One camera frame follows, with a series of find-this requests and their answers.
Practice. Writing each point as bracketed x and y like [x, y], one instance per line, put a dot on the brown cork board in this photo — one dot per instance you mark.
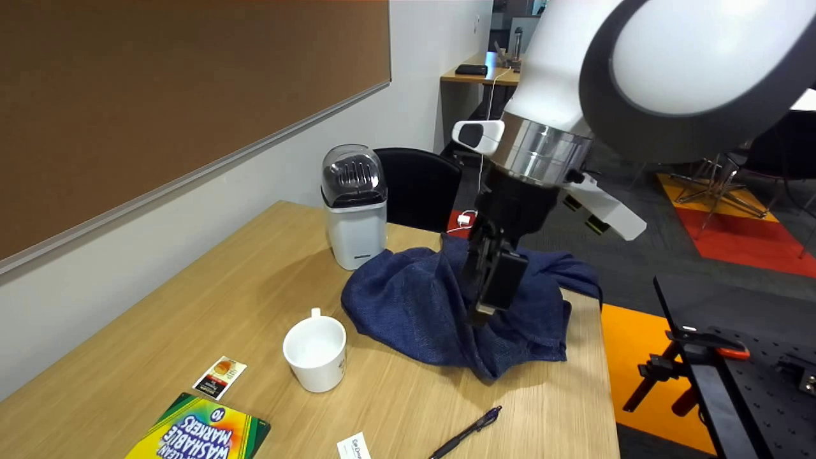
[155, 92]

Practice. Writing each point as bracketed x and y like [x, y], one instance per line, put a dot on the small brown printed card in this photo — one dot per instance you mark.
[219, 379]

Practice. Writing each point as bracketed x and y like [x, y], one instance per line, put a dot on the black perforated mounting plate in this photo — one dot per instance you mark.
[767, 416]

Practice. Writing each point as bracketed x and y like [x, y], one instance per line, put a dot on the small black box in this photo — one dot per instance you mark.
[804, 376]

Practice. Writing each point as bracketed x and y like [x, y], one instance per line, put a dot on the black pen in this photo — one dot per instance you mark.
[469, 431]

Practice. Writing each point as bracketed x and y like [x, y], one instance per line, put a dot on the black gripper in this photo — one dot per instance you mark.
[513, 212]

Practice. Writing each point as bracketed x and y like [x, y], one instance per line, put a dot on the wooden background desk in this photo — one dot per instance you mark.
[463, 92]

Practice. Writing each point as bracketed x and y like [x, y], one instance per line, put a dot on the small white card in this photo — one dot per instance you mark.
[353, 446]

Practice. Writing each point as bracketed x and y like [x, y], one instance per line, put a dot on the white mug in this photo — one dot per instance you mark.
[318, 365]

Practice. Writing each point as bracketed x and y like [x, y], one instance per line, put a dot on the green Crayola marker box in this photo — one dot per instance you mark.
[200, 430]

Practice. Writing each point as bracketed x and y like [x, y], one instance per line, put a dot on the black chair metal legs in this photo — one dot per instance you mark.
[729, 186]

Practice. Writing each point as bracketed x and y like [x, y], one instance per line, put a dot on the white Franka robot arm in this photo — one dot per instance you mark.
[704, 52]

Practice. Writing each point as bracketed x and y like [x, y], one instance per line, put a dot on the dark blue cloth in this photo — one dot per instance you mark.
[409, 306]

